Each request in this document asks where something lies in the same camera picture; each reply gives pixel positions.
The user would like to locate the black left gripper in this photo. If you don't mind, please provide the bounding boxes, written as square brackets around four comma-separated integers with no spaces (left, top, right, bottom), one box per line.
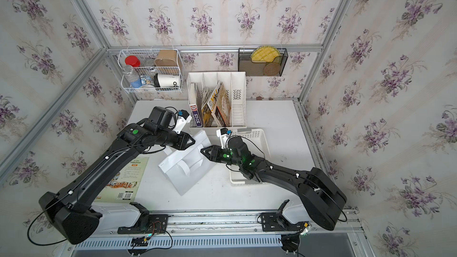
[156,128,199,152]

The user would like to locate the yellow book in organizer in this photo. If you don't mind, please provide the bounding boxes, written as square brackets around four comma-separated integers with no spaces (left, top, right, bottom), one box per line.
[202,81,222,127]

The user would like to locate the white perforated plastic tray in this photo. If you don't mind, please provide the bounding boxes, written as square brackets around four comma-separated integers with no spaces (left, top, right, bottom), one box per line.
[229,128,271,186]

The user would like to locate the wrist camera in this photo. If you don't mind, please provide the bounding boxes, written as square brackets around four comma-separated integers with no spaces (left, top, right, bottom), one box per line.
[216,127,232,149]
[174,109,192,134]

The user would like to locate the red white thick book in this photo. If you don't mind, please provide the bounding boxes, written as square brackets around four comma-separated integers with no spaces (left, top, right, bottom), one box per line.
[188,83,204,127]

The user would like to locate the brown woven round coaster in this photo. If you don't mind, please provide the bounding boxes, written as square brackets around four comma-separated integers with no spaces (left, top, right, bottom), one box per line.
[263,62,282,76]

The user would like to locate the green children's history book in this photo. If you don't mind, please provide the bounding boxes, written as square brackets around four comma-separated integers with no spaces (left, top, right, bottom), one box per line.
[95,157,149,203]

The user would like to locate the clear plastic bottle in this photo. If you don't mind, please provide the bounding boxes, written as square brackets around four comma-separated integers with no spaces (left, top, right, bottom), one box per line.
[123,65,142,89]

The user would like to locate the red lidded jar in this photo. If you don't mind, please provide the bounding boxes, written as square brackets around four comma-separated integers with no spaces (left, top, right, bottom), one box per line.
[124,55,141,67]

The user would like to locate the colourful history book in organizer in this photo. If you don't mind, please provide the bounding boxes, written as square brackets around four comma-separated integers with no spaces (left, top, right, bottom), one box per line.
[213,85,231,127]

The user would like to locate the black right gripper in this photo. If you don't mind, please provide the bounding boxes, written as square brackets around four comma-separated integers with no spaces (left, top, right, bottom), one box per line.
[199,145,243,168]

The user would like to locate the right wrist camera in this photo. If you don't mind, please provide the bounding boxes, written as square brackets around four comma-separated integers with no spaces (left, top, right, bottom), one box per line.
[216,127,232,149]

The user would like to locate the white wire wall basket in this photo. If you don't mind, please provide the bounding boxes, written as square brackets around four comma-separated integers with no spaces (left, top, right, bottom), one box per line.
[117,48,184,93]

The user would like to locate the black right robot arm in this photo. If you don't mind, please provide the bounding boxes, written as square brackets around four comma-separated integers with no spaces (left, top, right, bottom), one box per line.
[201,136,347,231]

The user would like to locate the white perforated file organizer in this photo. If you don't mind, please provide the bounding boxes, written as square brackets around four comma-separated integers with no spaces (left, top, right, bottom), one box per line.
[187,71,247,135]

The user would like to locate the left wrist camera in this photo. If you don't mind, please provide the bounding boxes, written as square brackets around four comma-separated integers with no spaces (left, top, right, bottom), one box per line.
[174,109,192,134]

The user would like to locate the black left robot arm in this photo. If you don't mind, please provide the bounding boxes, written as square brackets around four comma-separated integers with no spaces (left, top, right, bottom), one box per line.
[39,107,195,245]

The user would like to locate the white black cup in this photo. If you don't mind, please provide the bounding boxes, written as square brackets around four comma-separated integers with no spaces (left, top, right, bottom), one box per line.
[154,73,180,88]

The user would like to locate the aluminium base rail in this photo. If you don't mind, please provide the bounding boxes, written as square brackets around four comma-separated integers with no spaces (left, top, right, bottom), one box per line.
[71,208,361,251]

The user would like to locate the black mesh wall basket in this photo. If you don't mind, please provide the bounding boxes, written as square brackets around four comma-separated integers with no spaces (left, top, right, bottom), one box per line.
[238,48,289,77]

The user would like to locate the white insulated delivery bag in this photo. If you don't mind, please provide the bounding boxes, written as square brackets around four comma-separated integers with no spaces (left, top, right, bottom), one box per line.
[158,130,215,196]

